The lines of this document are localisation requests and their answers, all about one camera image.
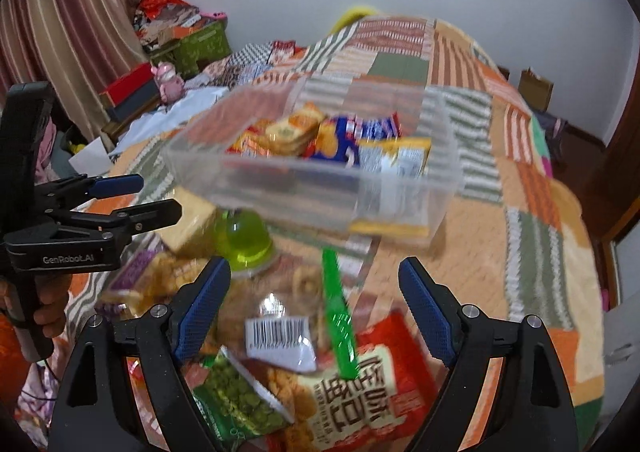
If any wooden door frame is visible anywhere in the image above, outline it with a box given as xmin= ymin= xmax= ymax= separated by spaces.
xmin=575 ymin=96 xmax=640 ymax=293

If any clear plastic container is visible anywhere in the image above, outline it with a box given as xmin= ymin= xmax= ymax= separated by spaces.
xmin=162 ymin=82 xmax=463 ymax=249

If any orange cracker packet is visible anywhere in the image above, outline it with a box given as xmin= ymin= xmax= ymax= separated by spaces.
xmin=265 ymin=104 xmax=327 ymax=157

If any brown paper bag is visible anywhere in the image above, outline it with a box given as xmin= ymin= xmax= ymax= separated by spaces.
xmin=517 ymin=68 xmax=555 ymax=112

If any purple snack packet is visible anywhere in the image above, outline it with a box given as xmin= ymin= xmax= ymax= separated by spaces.
xmin=97 ymin=244 xmax=201 ymax=319

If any yellow pillow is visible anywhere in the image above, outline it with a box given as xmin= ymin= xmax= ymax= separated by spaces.
xmin=330 ymin=6 xmax=377 ymax=33

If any person's left hand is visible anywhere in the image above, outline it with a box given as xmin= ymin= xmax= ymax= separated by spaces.
xmin=0 ymin=277 xmax=69 ymax=331

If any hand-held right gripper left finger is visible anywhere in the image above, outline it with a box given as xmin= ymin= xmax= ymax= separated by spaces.
xmin=47 ymin=256 xmax=233 ymax=452

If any green patterned box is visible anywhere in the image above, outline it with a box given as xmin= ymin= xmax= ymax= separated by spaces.
xmin=150 ymin=19 xmax=234 ymax=78

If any red orange snack packet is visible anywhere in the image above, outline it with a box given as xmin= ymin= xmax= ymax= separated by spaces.
xmin=227 ymin=119 xmax=273 ymax=155

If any green pea packet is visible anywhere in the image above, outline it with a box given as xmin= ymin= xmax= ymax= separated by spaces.
xmin=192 ymin=346 xmax=297 ymax=444

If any clear barcode snack bag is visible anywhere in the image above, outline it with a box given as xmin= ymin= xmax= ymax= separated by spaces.
xmin=212 ymin=209 xmax=363 ymax=380

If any yellow snack packet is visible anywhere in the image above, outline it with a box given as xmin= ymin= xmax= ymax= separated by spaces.
xmin=350 ymin=136 xmax=434 ymax=239

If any red box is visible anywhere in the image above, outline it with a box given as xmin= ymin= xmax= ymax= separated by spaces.
xmin=97 ymin=64 xmax=162 ymax=108

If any pink plush toy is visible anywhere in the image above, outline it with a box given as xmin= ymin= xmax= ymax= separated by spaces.
xmin=150 ymin=62 xmax=187 ymax=103

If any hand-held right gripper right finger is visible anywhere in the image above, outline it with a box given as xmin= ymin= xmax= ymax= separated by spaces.
xmin=398 ymin=256 xmax=587 ymax=452

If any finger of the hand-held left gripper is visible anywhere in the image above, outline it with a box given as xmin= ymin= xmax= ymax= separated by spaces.
xmin=50 ymin=198 xmax=183 ymax=239
xmin=34 ymin=174 xmax=145 ymax=211

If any blue snack packet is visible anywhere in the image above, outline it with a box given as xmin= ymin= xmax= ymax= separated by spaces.
xmin=305 ymin=114 xmax=404 ymax=169

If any large red snack bag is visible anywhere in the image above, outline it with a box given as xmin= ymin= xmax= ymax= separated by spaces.
xmin=265 ymin=307 xmax=442 ymax=452

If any white cloth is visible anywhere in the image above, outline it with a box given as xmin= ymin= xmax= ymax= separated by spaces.
xmin=107 ymin=86 xmax=232 ymax=159

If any striped curtain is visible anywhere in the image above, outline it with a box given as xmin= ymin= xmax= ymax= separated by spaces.
xmin=0 ymin=0 xmax=151 ymax=145

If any beige cracker packet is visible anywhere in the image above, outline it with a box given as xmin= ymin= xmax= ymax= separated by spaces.
xmin=160 ymin=189 xmax=222 ymax=259

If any patchwork blanket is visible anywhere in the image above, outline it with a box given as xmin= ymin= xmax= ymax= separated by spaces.
xmin=20 ymin=14 xmax=607 ymax=452

